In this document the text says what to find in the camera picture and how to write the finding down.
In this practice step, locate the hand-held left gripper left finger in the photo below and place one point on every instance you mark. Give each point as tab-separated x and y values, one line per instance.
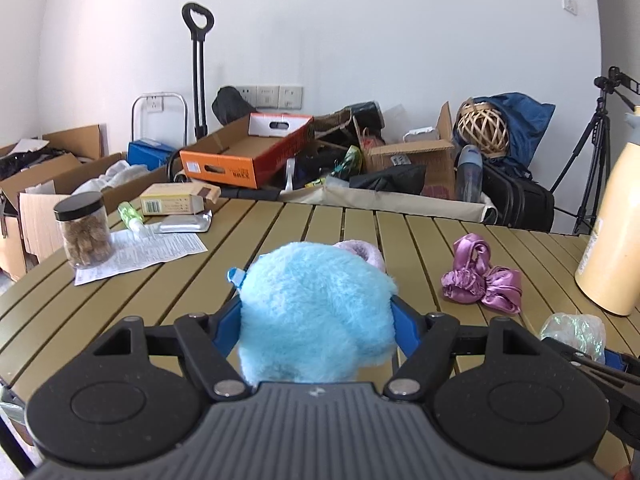
227	327

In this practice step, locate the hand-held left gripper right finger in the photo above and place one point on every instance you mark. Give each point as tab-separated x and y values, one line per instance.
407	327

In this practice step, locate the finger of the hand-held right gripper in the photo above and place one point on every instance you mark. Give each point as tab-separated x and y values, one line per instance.
614	359

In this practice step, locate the clear plastic wrap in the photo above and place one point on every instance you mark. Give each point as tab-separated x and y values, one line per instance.
575	332

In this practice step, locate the purple satin scrunchie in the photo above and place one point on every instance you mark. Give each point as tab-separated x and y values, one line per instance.
475	280

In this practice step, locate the blue plush toy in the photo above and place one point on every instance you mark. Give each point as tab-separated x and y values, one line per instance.
315	310

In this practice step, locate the printed paper sheet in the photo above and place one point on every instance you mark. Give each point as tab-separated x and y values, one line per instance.
150	252

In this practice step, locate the silver foil packet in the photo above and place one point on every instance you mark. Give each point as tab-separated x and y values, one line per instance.
182	222

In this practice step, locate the cream thermos jug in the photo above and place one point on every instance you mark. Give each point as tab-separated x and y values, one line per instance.
612	240

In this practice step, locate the yellow cardboard box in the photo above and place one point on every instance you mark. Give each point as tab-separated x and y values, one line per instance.
172	202

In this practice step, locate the small green bottle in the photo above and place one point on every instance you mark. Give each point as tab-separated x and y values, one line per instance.
131	216

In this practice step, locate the dark cloth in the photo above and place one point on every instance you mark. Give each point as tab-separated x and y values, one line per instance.
25	157
390	180

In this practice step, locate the orange cardboard box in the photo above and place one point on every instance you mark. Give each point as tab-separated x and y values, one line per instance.
235	165

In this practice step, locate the blue water bottle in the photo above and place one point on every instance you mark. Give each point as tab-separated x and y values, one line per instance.
469	175

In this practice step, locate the clear jar black lid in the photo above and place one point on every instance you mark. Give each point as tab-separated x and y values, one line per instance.
85	240

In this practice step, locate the black suitcase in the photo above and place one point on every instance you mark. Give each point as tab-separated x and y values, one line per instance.
525	200

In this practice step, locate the green snack bag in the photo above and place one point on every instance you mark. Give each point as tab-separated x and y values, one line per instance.
350	160

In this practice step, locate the white plastic bag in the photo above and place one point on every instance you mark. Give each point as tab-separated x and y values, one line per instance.
115	175

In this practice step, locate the blue box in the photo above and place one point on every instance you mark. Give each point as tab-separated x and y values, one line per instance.
147	155

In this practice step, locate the small white box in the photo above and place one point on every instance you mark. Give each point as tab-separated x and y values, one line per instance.
421	135

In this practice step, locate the black tripod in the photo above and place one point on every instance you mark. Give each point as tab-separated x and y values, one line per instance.
595	160

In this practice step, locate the rattan ball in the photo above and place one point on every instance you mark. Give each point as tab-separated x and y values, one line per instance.
482	130

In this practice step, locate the open brown cardboard box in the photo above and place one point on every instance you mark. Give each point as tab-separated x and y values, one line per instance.
40	220

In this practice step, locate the black pouch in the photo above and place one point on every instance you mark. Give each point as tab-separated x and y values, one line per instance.
367	112

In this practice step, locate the black bag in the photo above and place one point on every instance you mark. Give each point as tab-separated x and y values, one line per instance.
230	105

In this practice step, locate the navy blue bag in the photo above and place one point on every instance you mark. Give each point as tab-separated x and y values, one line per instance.
525	120

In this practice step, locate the black stand leg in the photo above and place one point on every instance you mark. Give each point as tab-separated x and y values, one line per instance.
12	447

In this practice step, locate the white wall socket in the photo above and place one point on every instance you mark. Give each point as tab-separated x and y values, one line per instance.
267	96
154	104
291	96
248	92

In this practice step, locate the white wall switch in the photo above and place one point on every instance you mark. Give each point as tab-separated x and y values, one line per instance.
569	4

